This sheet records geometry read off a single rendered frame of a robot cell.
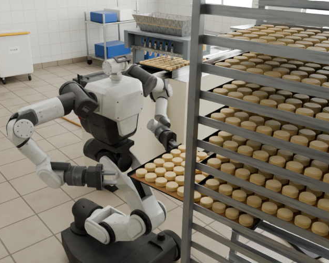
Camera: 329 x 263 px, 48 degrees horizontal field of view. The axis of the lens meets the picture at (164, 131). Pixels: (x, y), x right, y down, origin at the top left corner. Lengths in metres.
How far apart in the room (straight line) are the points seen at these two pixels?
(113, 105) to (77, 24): 5.56
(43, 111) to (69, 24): 5.59
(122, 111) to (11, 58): 4.45
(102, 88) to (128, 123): 0.23
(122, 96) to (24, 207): 1.60
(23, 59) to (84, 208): 4.10
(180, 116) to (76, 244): 1.43
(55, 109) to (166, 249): 1.11
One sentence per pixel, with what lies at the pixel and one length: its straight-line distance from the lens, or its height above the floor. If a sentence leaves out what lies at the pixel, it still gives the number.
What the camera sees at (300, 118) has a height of 1.33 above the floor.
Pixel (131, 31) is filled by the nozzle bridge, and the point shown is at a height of 1.18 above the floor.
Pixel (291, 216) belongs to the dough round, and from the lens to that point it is 1.30.
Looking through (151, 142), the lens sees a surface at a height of 0.30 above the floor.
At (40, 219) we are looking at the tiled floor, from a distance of 2.91.
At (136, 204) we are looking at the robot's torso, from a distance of 1.92.
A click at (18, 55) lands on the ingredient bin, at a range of 6.11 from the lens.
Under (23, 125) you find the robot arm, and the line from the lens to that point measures 1.54.
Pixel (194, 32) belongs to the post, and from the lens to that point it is 1.16.
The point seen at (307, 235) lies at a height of 0.96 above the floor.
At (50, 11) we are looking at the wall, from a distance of 6.96.
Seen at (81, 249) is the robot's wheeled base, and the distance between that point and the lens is 2.33.
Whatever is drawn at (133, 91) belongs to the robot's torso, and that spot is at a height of 1.16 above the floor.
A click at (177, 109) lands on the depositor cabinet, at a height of 0.58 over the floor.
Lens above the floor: 1.71
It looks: 24 degrees down
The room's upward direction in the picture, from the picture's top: 1 degrees clockwise
